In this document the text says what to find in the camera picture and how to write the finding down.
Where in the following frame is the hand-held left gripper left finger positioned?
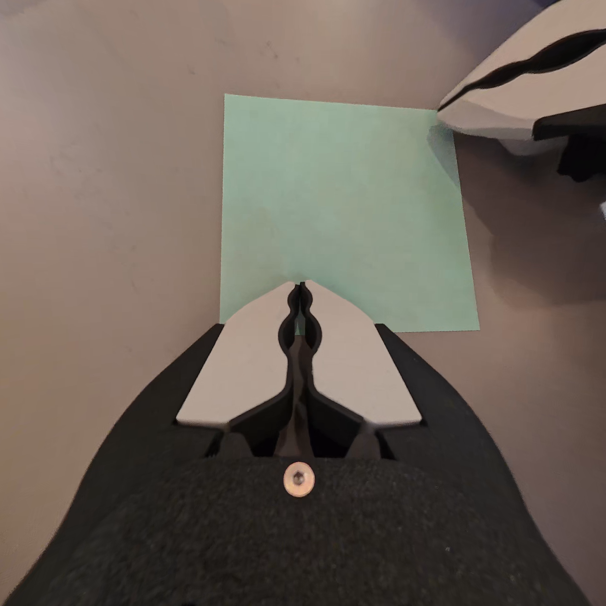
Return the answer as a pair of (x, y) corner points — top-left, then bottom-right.
(176, 280), (304, 457)

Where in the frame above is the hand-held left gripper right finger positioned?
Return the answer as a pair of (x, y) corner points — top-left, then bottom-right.
(298, 279), (423, 457)

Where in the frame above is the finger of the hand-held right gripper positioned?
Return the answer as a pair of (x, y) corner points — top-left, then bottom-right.
(437, 40), (606, 158)
(461, 0), (606, 90)

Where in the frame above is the green paper sheet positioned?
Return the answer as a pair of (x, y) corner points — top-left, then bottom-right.
(219, 93), (480, 333)

